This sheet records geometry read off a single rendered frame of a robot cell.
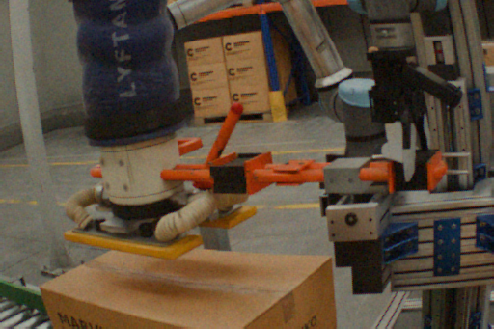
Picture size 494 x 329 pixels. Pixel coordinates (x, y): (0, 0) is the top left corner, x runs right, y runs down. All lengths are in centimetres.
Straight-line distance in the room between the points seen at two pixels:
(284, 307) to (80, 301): 46
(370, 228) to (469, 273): 37
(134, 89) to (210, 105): 833
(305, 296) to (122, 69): 59
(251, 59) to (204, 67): 73
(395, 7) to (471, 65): 83
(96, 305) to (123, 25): 59
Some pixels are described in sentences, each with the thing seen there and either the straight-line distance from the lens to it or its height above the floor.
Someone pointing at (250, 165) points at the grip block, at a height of 122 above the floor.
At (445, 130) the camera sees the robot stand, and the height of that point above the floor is 111.
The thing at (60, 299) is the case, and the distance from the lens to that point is 151.
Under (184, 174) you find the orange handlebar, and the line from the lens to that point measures 129.
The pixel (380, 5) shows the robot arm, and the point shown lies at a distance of 103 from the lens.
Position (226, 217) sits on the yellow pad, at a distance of 138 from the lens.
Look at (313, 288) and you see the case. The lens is 140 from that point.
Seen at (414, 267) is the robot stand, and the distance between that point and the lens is 179.
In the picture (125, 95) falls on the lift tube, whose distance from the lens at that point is 128.
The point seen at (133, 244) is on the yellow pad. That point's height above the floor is 109.
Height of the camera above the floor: 148
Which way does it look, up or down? 11 degrees down
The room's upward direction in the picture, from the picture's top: 9 degrees counter-clockwise
